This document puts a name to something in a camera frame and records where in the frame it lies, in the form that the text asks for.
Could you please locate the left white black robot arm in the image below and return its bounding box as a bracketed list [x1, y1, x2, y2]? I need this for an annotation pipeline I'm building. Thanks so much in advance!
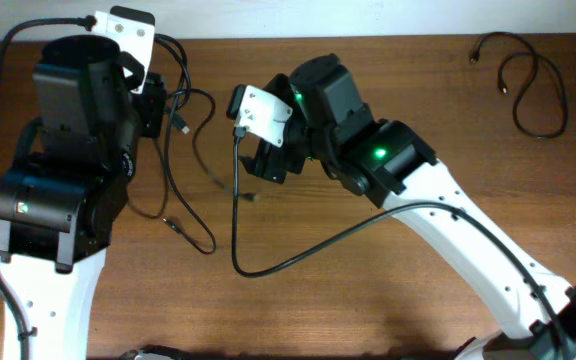
[0, 35, 166, 359]

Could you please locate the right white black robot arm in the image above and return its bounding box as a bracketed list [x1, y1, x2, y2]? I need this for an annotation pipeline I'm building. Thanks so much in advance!
[227, 54, 576, 359]

